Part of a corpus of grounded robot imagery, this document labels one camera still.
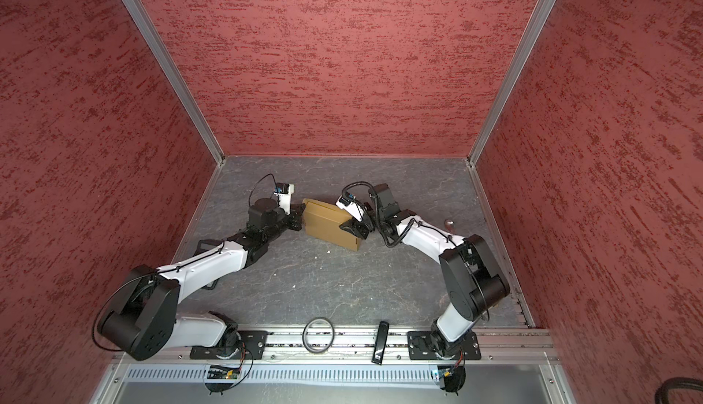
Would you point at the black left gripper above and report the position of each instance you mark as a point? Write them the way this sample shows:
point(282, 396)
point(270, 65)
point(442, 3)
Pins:
point(297, 213)

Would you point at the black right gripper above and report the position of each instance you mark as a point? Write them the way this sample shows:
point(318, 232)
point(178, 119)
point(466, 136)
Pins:
point(356, 227)

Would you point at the brown cardboard box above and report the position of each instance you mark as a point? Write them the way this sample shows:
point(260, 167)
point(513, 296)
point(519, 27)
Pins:
point(323, 221)

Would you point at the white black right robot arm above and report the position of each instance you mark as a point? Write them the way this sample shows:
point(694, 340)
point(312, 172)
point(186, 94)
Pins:
point(473, 278)

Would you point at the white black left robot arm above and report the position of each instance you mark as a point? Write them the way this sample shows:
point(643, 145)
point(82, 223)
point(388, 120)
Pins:
point(142, 316)

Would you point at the black desk calculator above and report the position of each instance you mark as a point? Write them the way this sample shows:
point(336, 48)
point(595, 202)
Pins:
point(207, 245)

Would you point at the black rectangular remote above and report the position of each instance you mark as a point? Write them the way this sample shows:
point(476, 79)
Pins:
point(380, 343)

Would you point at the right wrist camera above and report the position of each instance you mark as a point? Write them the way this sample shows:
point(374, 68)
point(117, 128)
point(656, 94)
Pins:
point(349, 204)

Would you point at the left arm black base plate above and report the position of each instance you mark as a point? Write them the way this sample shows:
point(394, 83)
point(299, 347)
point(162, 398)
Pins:
point(249, 343)

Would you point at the aluminium front frame rail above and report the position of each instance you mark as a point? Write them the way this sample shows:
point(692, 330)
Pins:
point(353, 345)

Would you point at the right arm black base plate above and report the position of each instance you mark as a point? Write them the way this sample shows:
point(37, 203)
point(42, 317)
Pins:
point(431, 345)

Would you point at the left rear aluminium corner post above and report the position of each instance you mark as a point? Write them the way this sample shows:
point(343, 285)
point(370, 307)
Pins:
point(148, 31)

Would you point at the aluminium corner post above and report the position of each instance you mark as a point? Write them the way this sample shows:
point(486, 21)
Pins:
point(148, 31)
point(532, 31)

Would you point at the right rear aluminium corner post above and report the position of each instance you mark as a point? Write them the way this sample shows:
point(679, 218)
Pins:
point(532, 31)

